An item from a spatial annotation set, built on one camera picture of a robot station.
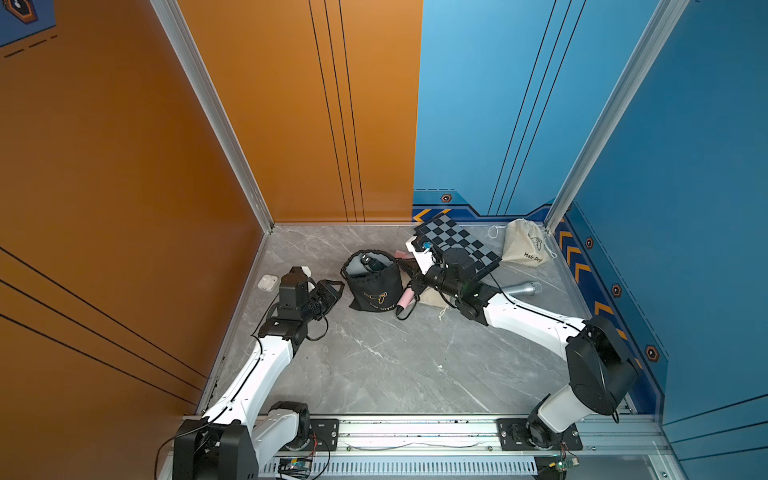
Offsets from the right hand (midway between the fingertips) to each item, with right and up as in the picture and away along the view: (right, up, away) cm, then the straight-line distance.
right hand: (403, 260), depth 81 cm
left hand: (-16, -6, +2) cm, 18 cm away
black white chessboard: (+18, +9, +32) cm, 38 cm away
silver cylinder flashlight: (+41, -10, +16) cm, 45 cm away
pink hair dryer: (+2, -12, +15) cm, 20 cm away
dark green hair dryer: (-10, -1, +8) cm, 12 cm away
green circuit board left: (-25, -49, -10) cm, 56 cm away
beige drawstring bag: (+45, +5, +26) cm, 52 cm away
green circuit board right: (+37, -48, -11) cm, 62 cm away
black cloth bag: (-9, -9, +3) cm, 13 cm away
